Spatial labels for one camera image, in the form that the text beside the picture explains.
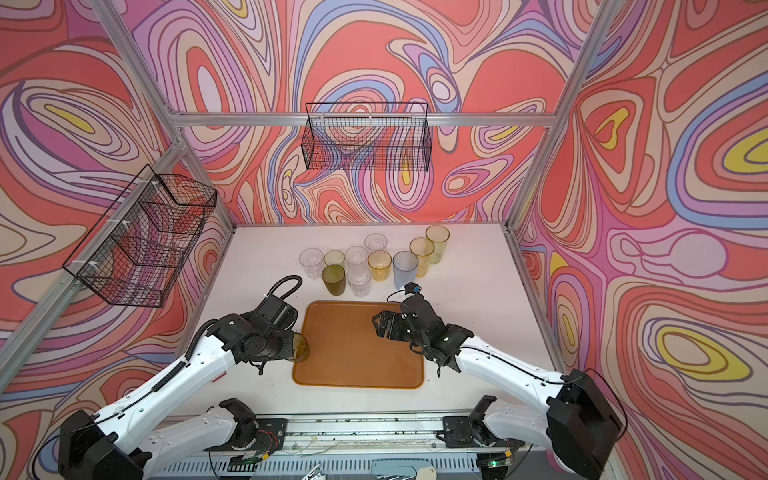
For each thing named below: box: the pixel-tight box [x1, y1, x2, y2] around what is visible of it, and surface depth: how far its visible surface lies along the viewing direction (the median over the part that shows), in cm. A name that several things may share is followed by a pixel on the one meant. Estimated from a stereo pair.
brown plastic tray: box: [292, 301, 424, 389], surface depth 86 cm
